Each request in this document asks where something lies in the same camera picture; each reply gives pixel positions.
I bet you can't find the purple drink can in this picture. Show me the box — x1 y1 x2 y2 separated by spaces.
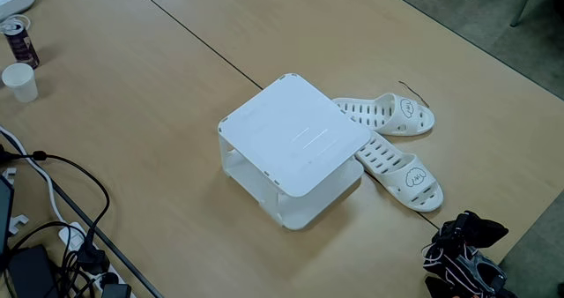
2 21 41 70

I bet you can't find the white slipper with dog print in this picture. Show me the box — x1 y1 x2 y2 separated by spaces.
330 93 436 138
354 130 445 213

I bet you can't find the white plastic shoe rack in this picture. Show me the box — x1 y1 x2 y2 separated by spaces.
217 72 373 232

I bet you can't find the black laptop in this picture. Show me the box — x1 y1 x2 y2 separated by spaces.
0 174 16 257

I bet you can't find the white printed bracket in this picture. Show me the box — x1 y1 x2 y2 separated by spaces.
1 167 19 186
7 213 31 236

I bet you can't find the white power cable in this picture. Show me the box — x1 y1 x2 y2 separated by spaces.
0 125 68 225

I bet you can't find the white power strip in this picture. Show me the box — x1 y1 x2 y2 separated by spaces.
57 221 138 298

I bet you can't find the thin dark wire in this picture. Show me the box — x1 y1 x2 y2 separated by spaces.
397 80 431 109

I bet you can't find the black cable with ferrite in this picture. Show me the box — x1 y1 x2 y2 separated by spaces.
0 150 111 255

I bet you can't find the black power plug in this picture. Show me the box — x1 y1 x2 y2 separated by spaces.
77 244 111 276
100 282 133 298

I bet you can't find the white paper cup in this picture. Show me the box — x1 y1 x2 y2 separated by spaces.
1 62 40 104

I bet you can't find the black power adapter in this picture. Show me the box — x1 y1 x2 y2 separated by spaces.
6 243 61 298

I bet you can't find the gray chair leg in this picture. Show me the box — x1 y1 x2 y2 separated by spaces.
509 0 539 28

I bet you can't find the white coiled cable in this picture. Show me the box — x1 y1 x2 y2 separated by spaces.
0 14 32 34

